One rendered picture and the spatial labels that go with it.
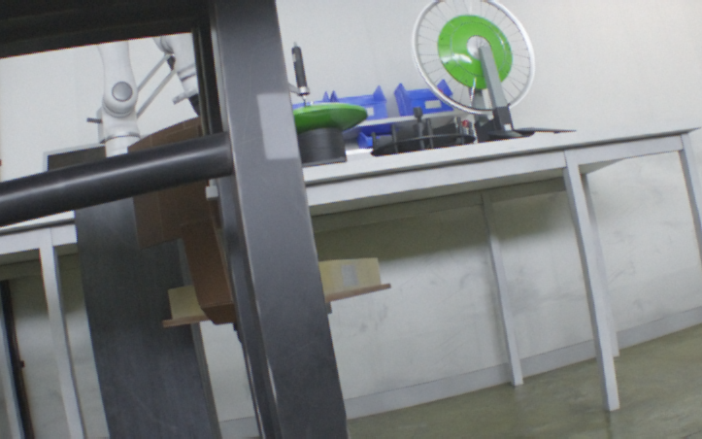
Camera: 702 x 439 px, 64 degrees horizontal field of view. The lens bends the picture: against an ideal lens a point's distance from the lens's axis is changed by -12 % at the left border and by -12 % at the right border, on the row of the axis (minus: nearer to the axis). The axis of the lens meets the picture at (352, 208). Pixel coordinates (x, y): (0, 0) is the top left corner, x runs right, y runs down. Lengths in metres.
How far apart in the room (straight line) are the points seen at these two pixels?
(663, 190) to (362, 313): 1.72
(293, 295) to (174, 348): 1.01
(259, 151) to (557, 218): 2.66
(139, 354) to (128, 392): 0.09
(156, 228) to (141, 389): 0.46
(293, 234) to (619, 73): 3.11
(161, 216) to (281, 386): 0.72
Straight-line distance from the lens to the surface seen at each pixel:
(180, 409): 1.46
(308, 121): 1.75
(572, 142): 2.04
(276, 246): 0.45
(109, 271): 1.47
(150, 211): 1.16
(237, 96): 0.47
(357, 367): 2.73
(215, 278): 1.07
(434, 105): 2.71
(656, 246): 3.37
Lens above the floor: 0.57
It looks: 7 degrees up
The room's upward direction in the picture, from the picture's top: 10 degrees counter-clockwise
